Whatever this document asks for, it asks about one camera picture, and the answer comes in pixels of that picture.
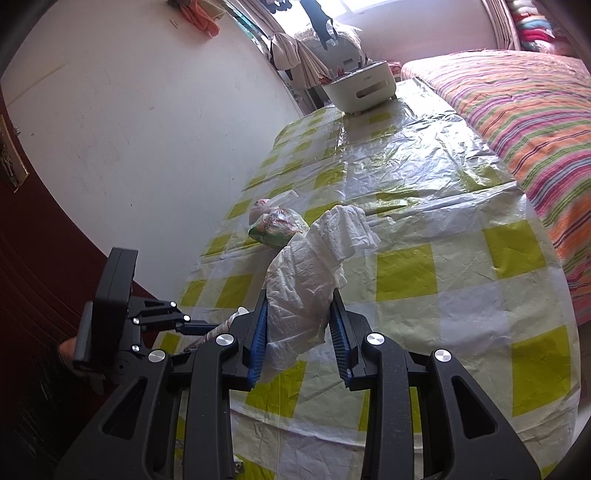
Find striped curtain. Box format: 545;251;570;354
482;0;521;51

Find yellow checkered plastic tablecloth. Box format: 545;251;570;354
179;80;581;473

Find white oval basket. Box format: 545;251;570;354
322;61;397;114

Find hanging dark clothes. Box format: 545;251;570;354
301;0;339;50

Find bag with snack wrappers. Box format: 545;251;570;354
249;190;310;248

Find striped colourful bedspread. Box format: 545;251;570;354
402;50;590;325

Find stack of folded quilts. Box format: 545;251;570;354
506;0;577;57

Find brown pill bottle white cap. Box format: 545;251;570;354
183;306;249;352

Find person's left hand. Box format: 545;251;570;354
58;337;88;376

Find white plastic bag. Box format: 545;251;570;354
260;205;380;383

